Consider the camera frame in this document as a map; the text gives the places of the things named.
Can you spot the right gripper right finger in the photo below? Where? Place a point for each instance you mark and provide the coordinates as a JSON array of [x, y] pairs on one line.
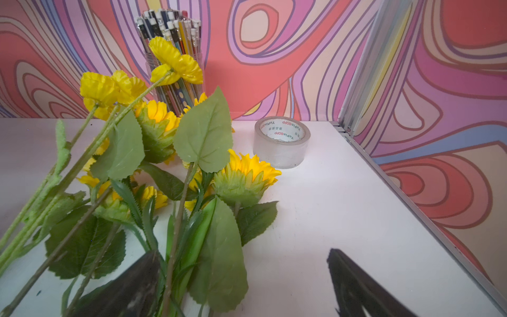
[[357, 293]]

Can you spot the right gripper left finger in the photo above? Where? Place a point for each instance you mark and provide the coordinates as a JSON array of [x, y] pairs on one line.
[[133, 293]]

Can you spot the tall sunflower bunch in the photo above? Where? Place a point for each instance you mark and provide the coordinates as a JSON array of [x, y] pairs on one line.
[[185, 222]]

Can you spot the tall yellow flower sprig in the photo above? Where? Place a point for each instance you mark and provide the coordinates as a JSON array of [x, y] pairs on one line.
[[107, 98]]

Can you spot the clear tape roll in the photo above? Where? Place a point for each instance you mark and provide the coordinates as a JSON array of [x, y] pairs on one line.
[[281, 141]]

